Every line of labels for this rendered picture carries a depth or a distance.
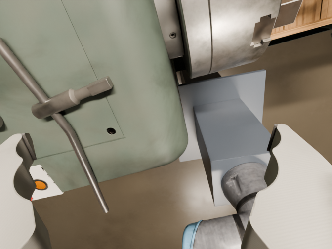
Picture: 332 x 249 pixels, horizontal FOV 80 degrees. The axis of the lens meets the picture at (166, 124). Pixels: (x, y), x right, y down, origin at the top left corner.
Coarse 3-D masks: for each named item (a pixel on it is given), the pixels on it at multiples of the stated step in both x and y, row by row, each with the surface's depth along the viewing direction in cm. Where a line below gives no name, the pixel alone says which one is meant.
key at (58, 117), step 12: (0, 48) 23; (12, 60) 23; (24, 72) 24; (36, 84) 26; (36, 96) 26; (60, 120) 28; (72, 132) 29; (72, 144) 30; (84, 156) 32; (84, 168) 33; (96, 192) 36
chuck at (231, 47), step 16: (208, 0) 24; (224, 0) 24; (240, 0) 24; (256, 0) 24; (272, 0) 25; (224, 16) 25; (240, 16) 26; (256, 16) 26; (272, 16) 26; (224, 32) 27; (240, 32) 27; (224, 48) 29; (240, 48) 30; (256, 48) 31; (224, 64) 34; (240, 64) 36
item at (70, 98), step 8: (104, 80) 25; (80, 88) 26; (88, 88) 25; (96, 88) 25; (104, 88) 26; (56, 96) 26; (64, 96) 26; (72, 96) 26; (80, 96) 26; (88, 96) 26; (40, 104) 26; (48, 104) 26; (56, 104) 26; (64, 104) 26; (72, 104) 26; (32, 112) 27; (40, 112) 27; (48, 112) 27; (56, 112) 27
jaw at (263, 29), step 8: (288, 0) 27; (296, 0) 27; (280, 8) 27; (288, 8) 28; (296, 8) 28; (264, 16) 27; (280, 16) 29; (288, 16) 29; (256, 24) 27; (264, 24) 28; (272, 24) 28; (280, 24) 30; (288, 24) 30; (256, 32) 29; (264, 32) 29; (256, 40) 30
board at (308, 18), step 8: (304, 0) 55; (312, 0) 55; (320, 0) 55; (328, 0) 55; (304, 8) 55; (312, 8) 56; (320, 8) 56; (328, 8) 56; (296, 16) 56; (304, 16) 56; (312, 16) 57; (320, 16) 57; (328, 16) 57; (296, 24) 57; (304, 24) 57; (312, 24) 56; (320, 24) 56; (272, 32) 58; (280, 32) 57; (288, 32) 57; (296, 32) 57
